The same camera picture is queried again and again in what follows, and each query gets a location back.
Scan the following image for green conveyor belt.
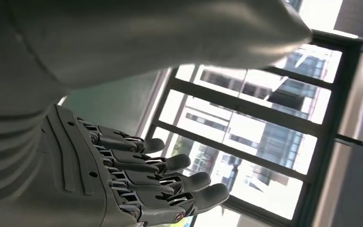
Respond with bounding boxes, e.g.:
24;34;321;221
58;69;172;139

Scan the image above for dark window frame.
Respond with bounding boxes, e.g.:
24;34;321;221
142;28;363;227

